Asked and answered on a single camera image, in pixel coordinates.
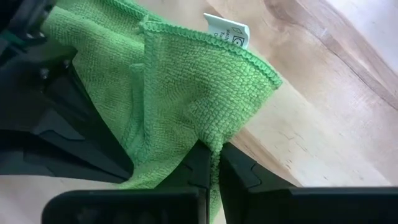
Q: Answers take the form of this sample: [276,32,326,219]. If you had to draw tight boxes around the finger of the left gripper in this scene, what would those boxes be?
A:
[0,129,126,185]
[32,67,135,180]

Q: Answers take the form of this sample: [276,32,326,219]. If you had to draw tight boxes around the green microfiber towel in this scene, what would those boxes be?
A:
[42,0,284,223]

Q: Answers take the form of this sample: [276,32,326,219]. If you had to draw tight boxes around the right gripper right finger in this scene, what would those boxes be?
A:
[219,142,296,224]

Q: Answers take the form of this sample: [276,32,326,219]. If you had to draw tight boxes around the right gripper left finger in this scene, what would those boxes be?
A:
[155,139,213,191]

